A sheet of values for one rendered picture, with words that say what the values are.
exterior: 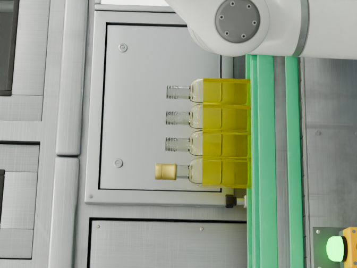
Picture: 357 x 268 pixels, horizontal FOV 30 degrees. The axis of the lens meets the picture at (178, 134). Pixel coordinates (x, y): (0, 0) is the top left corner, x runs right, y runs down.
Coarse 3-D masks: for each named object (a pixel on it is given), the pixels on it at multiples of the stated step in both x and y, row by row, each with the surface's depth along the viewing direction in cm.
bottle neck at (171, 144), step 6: (168, 138) 140; (174, 138) 140; (180, 138) 140; (186, 138) 140; (168, 144) 139; (174, 144) 139; (180, 144) 139; (186, 144) 139; (168, 150) 140; (174, 150) 140; (180, 150) 140; (186, 150) 140
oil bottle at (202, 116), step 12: (192, 108) 141; (204, 108) 140; (216, 108) 140; (228, 108) 140; (240, 108) 141; (192, 120) 140; (204, 120) 140; (216, 120) 140; (228, 120) 140; (240, 120) 140
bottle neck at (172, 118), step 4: (168, 112) 142; (172, 112) 142; (176, 112) 142; (180, 112) 142; (184, 112) 142; (188, 112) 142; (168, 116) 141; (172, 116) 141; (176, 116) 141; (180, 116) 141; (184, 116) 141; (188, 116) 141; (168, 120) 141; (172, 120) 141; (176, 120) 141; (180, 120) 141; (184, 120) 141; (188, 120) 141; (168, 124) 142; (172, 124) 142; (176, 124) 142; (180, 124) 142; (184, 124) 142; (188, 124) 142
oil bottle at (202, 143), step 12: (204, 132) 139; (216, 132) 139; (228, 132) 139; (240, 132) 139; (192, 144) 138; (204, 144) 138; (216, 144) 138; (228, 144) 138; (240, 144) 138; (192, 156) 141; (204, 156) 139; (216, 156) 138; (228, 156) 138; (240, 156) 138
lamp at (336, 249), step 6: (330, 240) 117; (336, 240) 116; (342, 240) 116; (330, 246) 116; (336, 246) 115; (342, 246) 115; (330, 252) 116; (336, 252) 115; (342, 252) 115; (330, 258) 117; (336, 258) 116; (342, 258) 116
